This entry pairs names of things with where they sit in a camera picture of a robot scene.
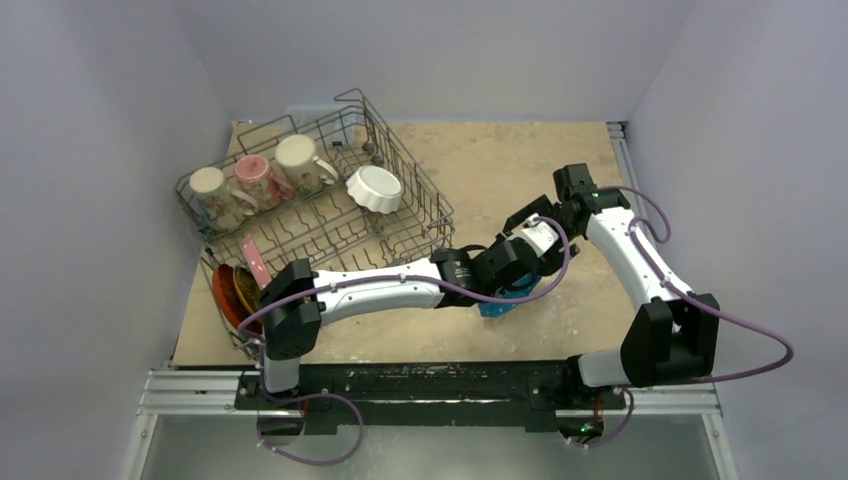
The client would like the blue plate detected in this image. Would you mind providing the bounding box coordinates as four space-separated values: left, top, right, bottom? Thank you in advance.
478 273 541 318

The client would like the white bowl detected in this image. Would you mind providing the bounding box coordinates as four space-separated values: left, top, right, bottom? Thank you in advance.
345 165 403 214

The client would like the white floral mug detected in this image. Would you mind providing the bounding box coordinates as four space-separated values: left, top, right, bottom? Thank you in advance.
274 134 340 197

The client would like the pink polka dot plate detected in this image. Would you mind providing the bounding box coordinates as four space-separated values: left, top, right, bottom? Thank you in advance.
240 234 273 290

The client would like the yellow plate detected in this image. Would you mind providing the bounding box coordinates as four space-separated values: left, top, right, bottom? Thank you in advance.
233 267 261 314

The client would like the pink patterned mug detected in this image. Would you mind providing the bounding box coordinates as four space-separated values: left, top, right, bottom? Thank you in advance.
234 155 296 210

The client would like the red-orange plate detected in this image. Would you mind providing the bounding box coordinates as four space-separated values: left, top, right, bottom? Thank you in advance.
212 264 252 334

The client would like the beige mug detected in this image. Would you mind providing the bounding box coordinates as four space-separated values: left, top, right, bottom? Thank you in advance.
189 167 259 231

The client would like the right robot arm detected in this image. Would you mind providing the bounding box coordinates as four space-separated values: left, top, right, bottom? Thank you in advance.
503 164 719 407

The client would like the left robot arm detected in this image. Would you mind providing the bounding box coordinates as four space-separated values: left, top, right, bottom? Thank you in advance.
259 229 571 409

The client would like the clear plastic container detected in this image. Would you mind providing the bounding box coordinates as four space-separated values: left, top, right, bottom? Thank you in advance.
286 105 361 149

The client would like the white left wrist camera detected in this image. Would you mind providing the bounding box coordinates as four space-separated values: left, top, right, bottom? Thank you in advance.
510 213 562 258

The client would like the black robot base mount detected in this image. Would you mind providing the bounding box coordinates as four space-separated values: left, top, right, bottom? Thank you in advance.
234 360 626 439

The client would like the grey wire dish rack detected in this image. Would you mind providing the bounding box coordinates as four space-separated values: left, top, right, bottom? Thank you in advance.
173 88 455 367

